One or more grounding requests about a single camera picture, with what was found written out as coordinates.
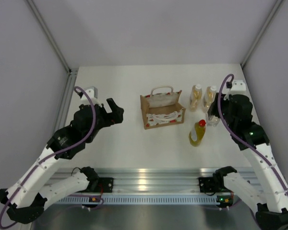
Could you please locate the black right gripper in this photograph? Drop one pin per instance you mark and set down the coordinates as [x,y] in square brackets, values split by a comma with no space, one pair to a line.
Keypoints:
[215,111]

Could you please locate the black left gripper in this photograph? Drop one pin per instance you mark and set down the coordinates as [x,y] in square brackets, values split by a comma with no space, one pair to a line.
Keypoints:
[116,116]

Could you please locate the clear bottle grey cap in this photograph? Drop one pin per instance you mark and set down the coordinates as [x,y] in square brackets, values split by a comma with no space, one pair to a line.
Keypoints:
[211,121]

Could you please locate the amber bottle white cap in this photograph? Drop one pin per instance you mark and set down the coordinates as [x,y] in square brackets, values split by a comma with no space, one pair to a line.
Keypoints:
[195,97]
[208,98]

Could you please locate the yellow bottle red cap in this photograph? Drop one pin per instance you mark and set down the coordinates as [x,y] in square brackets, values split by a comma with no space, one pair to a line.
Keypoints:
[197,133]

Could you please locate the burlap watermelon print bag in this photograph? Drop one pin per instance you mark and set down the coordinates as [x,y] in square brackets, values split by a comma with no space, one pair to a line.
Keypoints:
[161,108]

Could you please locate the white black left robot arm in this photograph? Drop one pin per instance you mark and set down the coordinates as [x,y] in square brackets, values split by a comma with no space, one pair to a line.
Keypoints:
[26,200]

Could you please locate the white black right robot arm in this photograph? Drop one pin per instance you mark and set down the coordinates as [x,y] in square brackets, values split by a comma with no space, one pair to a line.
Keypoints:
[270,206]

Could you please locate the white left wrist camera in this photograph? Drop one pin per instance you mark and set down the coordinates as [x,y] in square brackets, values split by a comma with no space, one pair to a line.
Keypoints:
[92,92]

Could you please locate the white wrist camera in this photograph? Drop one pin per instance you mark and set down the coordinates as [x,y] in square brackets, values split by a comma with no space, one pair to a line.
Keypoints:
[236,87]
[92,92]

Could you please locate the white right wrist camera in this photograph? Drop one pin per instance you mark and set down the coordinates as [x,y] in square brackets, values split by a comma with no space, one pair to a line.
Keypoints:
[236,87]

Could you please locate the aluminium frame post left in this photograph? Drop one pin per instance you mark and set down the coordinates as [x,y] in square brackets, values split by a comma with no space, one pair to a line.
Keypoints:
[47,33]

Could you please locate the aluminium frame post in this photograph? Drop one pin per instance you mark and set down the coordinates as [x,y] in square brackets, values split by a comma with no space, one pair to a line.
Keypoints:
[47,33]
[263,29]

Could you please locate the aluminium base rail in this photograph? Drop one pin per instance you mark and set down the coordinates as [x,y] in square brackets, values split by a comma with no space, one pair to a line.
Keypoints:
[155,181]

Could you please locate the white slotted cable duct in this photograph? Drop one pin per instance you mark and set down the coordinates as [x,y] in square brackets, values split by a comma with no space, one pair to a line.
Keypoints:
[142,200]

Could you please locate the aluminium frame post right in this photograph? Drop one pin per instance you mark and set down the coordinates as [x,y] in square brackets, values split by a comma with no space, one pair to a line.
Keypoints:
[263,29]

